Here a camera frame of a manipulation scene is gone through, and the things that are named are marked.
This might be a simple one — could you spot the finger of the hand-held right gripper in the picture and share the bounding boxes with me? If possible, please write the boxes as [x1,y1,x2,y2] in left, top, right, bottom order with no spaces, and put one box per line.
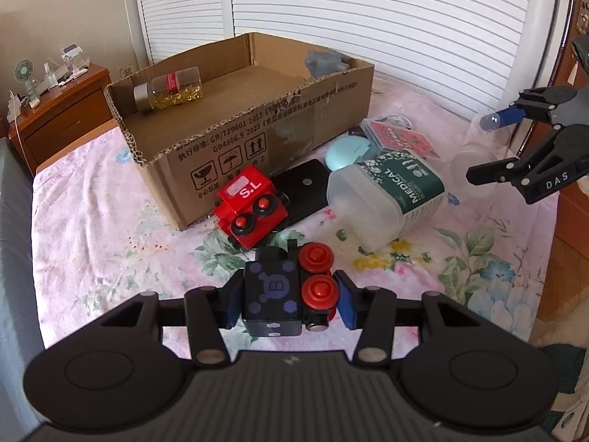
[466,130,561,187]
[479,85,579,131]

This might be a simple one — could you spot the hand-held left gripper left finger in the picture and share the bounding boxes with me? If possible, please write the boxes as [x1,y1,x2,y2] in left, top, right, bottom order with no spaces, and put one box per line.
[99,269,244,365]

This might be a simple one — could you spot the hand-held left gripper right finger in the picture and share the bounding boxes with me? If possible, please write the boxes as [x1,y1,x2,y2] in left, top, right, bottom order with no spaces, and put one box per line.
[335,271,489,364]

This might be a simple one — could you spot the clear plastic jar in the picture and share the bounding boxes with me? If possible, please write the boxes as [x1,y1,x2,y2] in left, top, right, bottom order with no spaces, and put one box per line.
[450,142,501,200]

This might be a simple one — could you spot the black toy train car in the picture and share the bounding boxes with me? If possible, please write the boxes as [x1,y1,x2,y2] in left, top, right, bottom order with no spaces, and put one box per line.
[243,241,340,338]

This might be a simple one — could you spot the red card pack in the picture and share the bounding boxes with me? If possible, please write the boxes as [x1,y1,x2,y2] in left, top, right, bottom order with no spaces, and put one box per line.
[361,118,445,161]

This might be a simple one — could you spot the clear correction tape dispenser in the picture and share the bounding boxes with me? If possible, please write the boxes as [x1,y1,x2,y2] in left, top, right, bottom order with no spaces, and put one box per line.
[380,113,416,130]

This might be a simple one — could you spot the red toy train car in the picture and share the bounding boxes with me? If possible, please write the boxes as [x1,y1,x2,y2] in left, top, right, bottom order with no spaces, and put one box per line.
[212,165,292,252]

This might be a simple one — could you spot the translucent wipes container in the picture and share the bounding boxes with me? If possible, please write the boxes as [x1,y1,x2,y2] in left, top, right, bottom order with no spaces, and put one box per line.
[326,149,447,252]

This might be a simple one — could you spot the black rectangular case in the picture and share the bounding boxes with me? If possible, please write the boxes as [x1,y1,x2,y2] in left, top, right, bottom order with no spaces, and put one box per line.
[271,158,335,232]

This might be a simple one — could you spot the mint green egg-shaped case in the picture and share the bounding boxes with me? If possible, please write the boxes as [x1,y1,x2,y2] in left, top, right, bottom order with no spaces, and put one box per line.
[324,135,376,174]

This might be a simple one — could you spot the brown cardboard box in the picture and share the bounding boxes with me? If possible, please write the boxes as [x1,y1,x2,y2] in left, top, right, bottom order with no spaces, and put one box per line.
[103,32,374,232]

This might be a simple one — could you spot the grey plastic piece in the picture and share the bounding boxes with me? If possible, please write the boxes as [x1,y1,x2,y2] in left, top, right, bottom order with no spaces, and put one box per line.
[304,49,353,79]

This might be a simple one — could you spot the clear bottle of yellow capsules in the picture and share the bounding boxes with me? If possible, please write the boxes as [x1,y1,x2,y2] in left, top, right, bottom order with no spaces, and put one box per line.
[133,67,203,112]

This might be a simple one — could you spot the pink floral sheet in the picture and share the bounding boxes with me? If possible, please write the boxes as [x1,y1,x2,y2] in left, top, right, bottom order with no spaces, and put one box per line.
[31,76,560,365]

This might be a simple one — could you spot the white louvered closet doors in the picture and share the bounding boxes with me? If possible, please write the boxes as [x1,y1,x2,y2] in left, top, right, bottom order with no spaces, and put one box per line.
[131,0,554,126]

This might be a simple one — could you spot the wooden nightstand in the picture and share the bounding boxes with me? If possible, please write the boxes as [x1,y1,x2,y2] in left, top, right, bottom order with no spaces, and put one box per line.
[4,64,114,176]

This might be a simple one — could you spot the white phone stand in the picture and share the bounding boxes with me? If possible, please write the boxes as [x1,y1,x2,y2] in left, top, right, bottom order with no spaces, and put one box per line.
[59,45,91,75]

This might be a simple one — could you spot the small green desk fan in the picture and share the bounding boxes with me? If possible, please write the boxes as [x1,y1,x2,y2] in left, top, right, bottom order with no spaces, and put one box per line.
[14,59,40,98]

